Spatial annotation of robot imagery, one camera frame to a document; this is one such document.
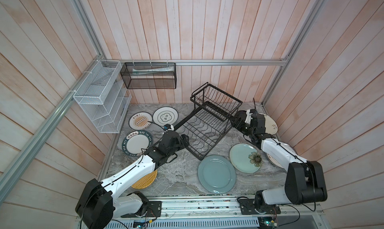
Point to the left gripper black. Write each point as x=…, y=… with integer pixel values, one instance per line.
x=186, y=142

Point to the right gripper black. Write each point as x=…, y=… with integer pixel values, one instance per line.
x=239, y=122

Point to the cream floral plate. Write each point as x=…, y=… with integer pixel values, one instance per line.
x=270, y=125

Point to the black wire dish rack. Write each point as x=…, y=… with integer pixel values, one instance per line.
x=210, y=119

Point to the large teal green plate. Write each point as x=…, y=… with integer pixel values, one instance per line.
x=216, y=174

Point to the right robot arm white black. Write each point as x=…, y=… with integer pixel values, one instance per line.
x=305, y=182

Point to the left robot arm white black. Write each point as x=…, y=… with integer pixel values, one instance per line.
x=102, y=201

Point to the white plate black outline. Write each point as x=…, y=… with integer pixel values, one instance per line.
x=165, y=115

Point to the light green flower plate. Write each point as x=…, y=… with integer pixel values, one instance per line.
x=245, y=158

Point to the dark green rim plate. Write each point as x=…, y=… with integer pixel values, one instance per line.
x=135, y=143

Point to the orange sunburst plate left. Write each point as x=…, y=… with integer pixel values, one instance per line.
x=140, y=121

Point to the orange sunburst plate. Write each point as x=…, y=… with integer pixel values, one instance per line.
x=140, y=121
x=274, y=160

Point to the orange sunburst plate right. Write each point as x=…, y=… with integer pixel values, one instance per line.
x=274, y=160

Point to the yellow woven round mat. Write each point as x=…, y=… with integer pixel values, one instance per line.
x=145, y=181

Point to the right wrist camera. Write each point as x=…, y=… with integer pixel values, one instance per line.
x=249, y=114

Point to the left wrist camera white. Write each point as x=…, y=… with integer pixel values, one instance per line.
x=168, y=127

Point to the black mesh wall basket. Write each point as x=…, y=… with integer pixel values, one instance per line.
x=149, y=75

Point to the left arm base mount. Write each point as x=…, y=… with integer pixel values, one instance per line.
x=149, y=209

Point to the white wire mesh shelf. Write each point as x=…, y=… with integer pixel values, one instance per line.
x=102, y=96

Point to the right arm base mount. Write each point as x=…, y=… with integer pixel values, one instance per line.
x=256, y=207

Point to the aluminium front rail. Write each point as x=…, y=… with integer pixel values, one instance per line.
x=204, y=207

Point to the horizontal aluminium wall rail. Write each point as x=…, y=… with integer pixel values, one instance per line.
x=206, y=62

